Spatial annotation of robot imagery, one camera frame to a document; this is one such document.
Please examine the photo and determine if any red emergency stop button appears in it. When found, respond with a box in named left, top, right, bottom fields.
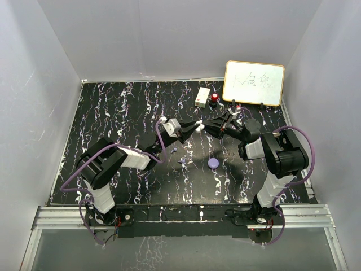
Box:
left=209, top=93, right=218, bottom=108

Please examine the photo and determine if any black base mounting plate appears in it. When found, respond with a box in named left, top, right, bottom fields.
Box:
left=85, top=204, right=282, bottom=238

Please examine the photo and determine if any purple round earbud case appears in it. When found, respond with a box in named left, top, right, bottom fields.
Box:
left=208, top=158, right=219, bottom=169

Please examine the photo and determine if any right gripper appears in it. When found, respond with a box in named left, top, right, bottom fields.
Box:
left=201, top=112, right=247, bottom=142

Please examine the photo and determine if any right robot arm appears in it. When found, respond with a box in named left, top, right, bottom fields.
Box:
left=196, top=111, right=309, bottom=224

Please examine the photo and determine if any aluminium frame rail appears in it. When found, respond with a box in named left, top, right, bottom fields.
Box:
left=21, top=205, right=348, bottom=270

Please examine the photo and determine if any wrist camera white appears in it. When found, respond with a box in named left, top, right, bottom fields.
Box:
left=228, top=105, right=241, bottom=119
left=161, top=118, right=181, bottom=138

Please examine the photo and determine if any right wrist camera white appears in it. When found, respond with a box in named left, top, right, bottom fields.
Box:
left=228, top=105, right=241, bottom=119

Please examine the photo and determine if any white cardboard box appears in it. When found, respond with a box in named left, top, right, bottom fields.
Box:
left=195, top=87, right=210, bottom=108

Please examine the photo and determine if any white earbud charging case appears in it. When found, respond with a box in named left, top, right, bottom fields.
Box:
left=195, top=120, right=205, bottom=134

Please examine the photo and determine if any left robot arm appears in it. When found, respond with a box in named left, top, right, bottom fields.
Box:
left=77, top=117, right=204, bottom=225

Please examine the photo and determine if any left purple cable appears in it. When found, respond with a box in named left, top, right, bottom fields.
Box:
left=61, top=118, right=167, bottom=245

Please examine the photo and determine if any white whiteboard yellow frame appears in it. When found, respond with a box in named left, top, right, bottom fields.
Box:
left=222, top=60, right=285, bottom=107

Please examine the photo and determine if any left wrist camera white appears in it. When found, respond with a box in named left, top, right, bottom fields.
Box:
left=161, top=118, right=181, bottom=138

